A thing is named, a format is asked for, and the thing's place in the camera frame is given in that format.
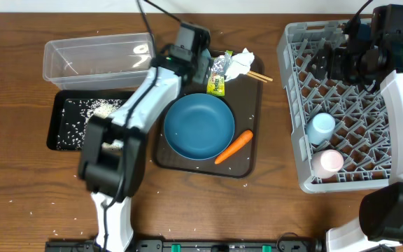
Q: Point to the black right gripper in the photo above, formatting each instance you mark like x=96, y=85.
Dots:
x=334, y=72

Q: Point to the orange carrot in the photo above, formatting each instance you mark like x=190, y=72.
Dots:
x=235, y=146

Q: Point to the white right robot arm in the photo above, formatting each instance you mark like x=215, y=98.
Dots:
x=373, y=56

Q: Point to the pink cup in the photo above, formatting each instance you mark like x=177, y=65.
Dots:
x=326, y=163

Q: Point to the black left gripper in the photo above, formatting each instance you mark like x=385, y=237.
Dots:
x=204, y=65

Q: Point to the clear plastic bin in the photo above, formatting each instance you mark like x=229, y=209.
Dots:
x=98, y=62

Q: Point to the green snack wrapper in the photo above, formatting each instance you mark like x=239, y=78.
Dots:
x=216, y=81

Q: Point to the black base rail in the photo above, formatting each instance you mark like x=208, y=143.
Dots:
x=285, y=243

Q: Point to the crumpled white napkin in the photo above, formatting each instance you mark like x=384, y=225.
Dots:
x=239, y=64

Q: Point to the light blue small bowl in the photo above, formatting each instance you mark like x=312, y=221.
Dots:
x=205, y=58

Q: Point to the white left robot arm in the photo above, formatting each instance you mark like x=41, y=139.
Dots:
x=112, y=160

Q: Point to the brown serving tray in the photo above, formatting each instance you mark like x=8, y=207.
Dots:
x=243, y=96

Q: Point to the wooden chopstick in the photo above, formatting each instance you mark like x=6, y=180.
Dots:
x=258, y=75

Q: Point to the black rectangular tray bin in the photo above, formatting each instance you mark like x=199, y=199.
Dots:
x=71, y=111

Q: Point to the grey dishwasher rack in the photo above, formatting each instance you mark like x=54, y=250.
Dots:
x=361, y=133

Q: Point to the dark blue plate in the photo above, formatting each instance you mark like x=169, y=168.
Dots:
x=199, y=126

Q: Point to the light blue cup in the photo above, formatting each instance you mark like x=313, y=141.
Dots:
x=320, y=128

